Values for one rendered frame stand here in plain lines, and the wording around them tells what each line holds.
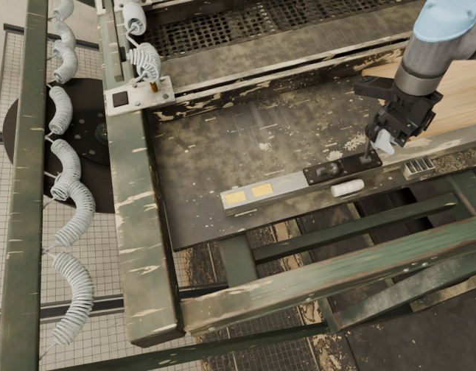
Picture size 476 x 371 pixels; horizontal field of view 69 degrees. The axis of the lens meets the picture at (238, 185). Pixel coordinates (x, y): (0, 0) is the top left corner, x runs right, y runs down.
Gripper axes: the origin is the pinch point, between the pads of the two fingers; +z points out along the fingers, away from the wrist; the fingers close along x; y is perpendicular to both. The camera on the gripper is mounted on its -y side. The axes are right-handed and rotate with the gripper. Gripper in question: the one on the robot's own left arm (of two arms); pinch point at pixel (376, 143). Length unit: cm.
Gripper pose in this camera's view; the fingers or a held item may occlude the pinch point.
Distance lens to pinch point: 88.1
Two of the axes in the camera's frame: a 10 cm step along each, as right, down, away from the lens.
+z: 0.7, 5.1, 8.6
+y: 5.8, 6.8, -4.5
